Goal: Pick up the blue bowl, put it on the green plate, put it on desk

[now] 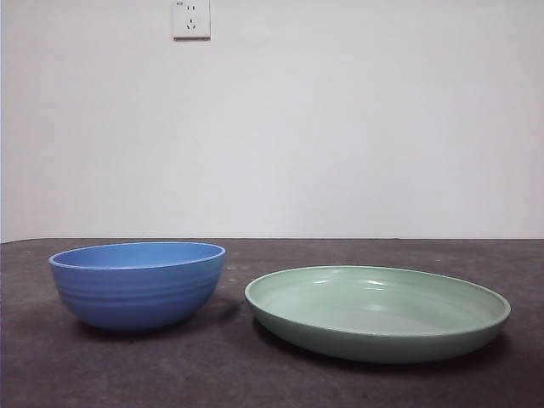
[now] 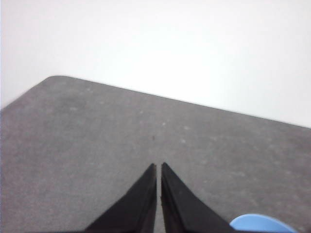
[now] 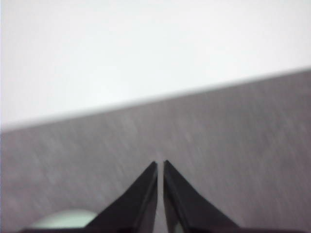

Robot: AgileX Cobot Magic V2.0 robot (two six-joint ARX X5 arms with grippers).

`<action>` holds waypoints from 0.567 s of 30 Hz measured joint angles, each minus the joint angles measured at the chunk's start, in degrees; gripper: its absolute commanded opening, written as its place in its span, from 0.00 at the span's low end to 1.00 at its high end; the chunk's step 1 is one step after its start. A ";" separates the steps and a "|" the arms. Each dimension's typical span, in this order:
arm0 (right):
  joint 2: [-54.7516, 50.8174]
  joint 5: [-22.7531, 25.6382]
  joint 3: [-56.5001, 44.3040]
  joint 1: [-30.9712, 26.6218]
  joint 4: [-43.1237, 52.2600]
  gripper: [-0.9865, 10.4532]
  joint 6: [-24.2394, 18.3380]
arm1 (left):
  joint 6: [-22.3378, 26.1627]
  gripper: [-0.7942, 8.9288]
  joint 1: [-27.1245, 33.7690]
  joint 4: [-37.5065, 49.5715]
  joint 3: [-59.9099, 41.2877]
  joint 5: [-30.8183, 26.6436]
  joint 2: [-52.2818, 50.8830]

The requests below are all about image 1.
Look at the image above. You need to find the white wall socket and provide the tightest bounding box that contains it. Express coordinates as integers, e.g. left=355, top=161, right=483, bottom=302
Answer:
left=173, top=0, right=212, bottom=43

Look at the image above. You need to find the blue ribbed bowl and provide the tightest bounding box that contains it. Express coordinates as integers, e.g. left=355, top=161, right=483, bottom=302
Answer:
left=48, top=241, right=228, bottom=334

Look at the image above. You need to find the pale green round plate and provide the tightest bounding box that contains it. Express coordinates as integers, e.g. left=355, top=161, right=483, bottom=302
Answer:
left=244, top=265, right=512, bottom=366

